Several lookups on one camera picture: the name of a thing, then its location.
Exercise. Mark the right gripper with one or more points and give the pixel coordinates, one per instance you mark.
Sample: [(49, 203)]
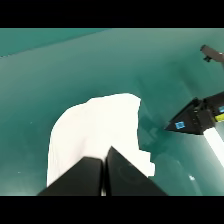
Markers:
[(210, 113)]

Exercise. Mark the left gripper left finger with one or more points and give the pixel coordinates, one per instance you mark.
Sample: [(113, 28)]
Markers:
[(81, 178)]

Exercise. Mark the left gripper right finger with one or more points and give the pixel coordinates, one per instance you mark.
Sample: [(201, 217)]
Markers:
[(128, 176)]

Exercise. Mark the white shirt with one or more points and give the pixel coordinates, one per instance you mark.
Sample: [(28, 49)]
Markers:
[(96, 130)]

